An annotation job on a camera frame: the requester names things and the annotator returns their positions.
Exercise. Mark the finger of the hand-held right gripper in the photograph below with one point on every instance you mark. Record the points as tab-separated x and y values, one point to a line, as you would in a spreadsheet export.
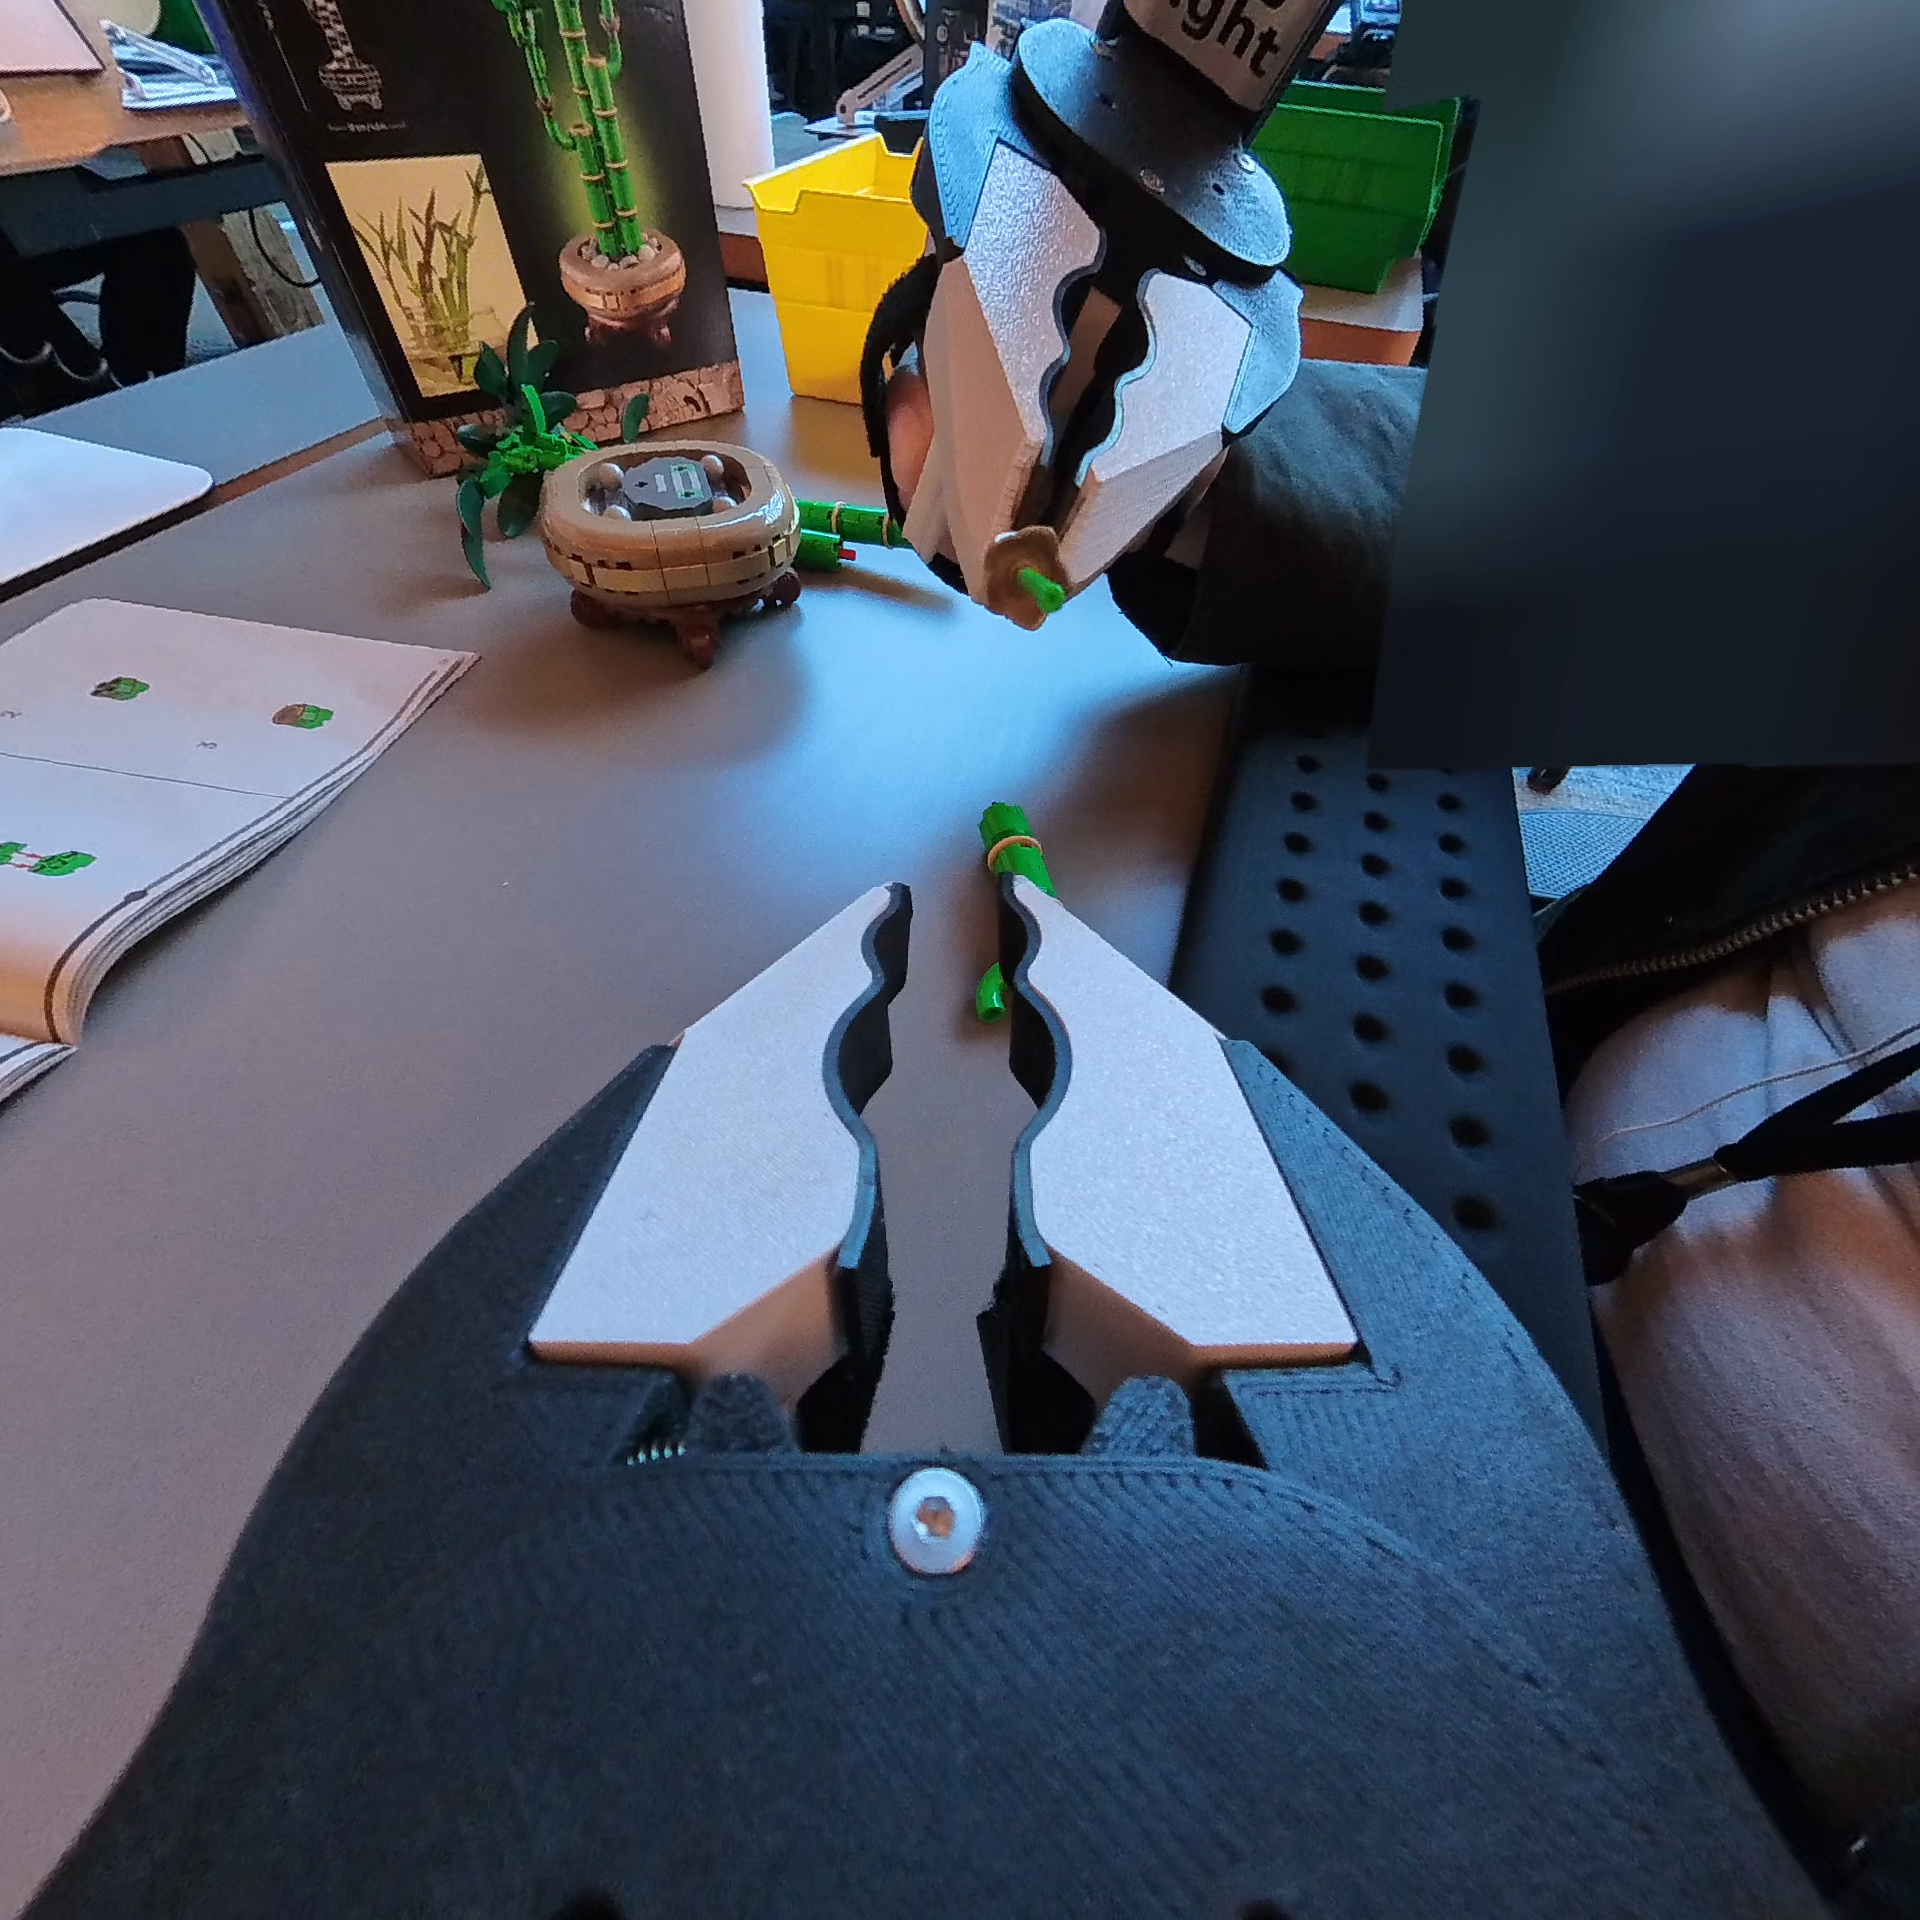
999	331
1185	390

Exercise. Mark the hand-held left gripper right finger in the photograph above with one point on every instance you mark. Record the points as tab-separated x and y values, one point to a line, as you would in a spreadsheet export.
1185	1201

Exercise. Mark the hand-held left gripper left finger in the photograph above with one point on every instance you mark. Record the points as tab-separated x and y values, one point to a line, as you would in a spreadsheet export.
705	1201

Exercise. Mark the green rod with tan cap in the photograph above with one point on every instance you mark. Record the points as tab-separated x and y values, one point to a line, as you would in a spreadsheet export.
1021	563

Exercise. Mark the green hook-shaped brick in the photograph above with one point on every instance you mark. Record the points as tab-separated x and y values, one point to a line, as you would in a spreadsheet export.
990	999

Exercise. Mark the green bamboo stalk model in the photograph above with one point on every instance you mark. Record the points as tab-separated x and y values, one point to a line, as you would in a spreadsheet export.
1013	848

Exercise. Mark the person's right forearm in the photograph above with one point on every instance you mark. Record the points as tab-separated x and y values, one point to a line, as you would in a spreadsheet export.
1304	494

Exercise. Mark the white desk lamp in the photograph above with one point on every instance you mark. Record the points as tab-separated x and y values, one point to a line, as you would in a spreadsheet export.
91	502

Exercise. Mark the person's right hand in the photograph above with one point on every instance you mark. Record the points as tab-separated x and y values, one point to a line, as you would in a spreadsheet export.
908	429

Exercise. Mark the yellow plastic bin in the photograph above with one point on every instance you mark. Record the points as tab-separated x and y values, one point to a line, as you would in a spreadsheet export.
825	270

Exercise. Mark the green plastic bin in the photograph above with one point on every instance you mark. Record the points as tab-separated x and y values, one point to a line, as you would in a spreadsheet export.
1350	180

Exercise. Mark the short green bamboo segment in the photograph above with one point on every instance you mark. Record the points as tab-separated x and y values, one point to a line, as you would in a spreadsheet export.
840	524

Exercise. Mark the white paper roll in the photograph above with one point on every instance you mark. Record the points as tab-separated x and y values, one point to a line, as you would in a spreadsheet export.
734	104

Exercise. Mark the tan brick-built plant pot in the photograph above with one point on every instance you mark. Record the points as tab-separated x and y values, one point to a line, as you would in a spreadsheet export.
660	563

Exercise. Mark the green leafy brick sprig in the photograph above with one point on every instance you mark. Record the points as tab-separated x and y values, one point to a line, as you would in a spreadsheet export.
519	451

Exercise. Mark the person's leg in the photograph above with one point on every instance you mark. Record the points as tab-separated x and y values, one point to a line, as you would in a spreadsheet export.
1771	1424

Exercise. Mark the person's dark jacket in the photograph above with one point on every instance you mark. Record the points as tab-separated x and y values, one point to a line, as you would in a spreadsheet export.
1724	855

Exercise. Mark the white instruction booklet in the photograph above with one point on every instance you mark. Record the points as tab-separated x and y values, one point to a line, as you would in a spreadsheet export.
194	781

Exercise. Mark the black bamboo product box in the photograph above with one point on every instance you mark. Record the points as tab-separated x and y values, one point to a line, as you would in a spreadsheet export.
344	90

